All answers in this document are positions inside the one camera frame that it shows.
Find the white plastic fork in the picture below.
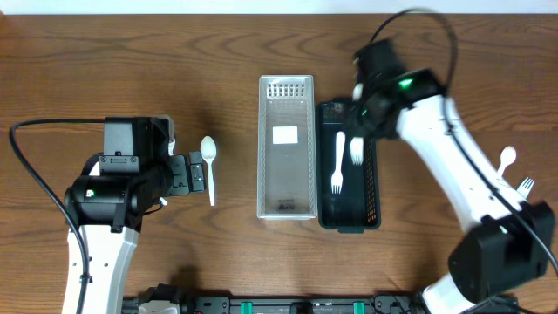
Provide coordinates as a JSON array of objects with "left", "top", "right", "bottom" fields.
[
  {"left": 516, "top": 177, "right": 534, "bottom": 199},
  {"left": 330, "top": 131, "right": 345, "bottom": 195},
  {"left": 350, "top": 83, "right": 364, "bottom": 166}
]

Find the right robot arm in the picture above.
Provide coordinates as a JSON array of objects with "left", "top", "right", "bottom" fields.
[{"left": 346, "top": 66, "right": 557, "bottom": 313}]

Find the white plastic spoon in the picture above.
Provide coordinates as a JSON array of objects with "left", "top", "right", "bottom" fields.
[
  {"left": 89, "top": 162, "right": 100, "bottom": 176},
  {"left": 167, "top": 140, "right": 176, "bottom": 156},
  {"left": 497, "top": 146, "right": 517, "bottom": 178},
  {"left": 200, "top": 136, "right": 217, "bottom": 207}
]

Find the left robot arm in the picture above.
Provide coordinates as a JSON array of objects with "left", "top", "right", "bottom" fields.
[{"left": 63, "top": 152, "right": 205, "bottom": 313}]

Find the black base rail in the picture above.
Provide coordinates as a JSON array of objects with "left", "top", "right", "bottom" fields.
[{"left": 120, "top": 284, "right": 429, "bottom": 314}]

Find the black plastic mesh basket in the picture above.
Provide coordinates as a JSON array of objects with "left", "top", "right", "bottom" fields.
[{"left": 316, "top": 98, "right": 381, "bottom": 234}]

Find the clear plastic mesh basket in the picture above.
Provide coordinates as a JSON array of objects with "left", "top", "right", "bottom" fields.
[{"left": 257, "top": 75, "right": 317, "bottom": 220}]

